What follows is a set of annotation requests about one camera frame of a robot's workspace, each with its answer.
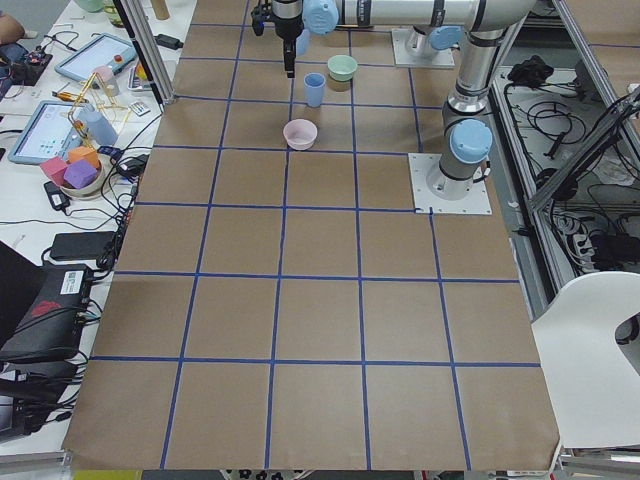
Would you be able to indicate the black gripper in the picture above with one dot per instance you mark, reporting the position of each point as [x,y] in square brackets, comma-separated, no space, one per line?
[287,28]

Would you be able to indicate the blue cup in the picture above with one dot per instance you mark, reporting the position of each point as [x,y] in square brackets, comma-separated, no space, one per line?
[314,87]
[303,42]

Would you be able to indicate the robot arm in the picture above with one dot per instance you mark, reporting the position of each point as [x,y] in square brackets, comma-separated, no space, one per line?
[473,36]

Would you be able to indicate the mint green bowl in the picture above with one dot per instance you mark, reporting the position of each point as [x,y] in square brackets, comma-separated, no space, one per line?
[342,67]

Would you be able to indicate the pink bowl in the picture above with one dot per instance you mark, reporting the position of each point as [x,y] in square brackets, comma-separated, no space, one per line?
[300,134]

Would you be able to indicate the black power adapter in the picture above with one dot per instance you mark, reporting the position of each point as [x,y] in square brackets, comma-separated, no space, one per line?
[167,41]

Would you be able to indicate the teach pendant tablet far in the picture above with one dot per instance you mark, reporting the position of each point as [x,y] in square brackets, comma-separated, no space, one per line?
[103,50]

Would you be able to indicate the teach pendant tablet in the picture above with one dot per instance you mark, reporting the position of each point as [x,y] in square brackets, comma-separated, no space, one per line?
[103,50]
[48,134]

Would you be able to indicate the pale pink cup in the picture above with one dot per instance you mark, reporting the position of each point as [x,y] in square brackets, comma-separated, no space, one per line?
[106,80]

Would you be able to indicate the bowl of foam blocks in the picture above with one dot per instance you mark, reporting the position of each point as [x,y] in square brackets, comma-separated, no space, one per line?
[80,176]

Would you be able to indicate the teach pendant tablet near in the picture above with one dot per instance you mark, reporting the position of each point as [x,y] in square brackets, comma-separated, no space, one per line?
[48,134]

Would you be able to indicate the white chair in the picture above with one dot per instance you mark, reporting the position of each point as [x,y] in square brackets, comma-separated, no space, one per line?
[594,389]

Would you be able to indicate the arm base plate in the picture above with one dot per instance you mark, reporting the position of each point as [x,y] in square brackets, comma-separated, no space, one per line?
[435,193]
[413,50]

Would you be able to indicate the gold wire rack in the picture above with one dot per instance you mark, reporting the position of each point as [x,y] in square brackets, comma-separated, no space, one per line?
[96,114]

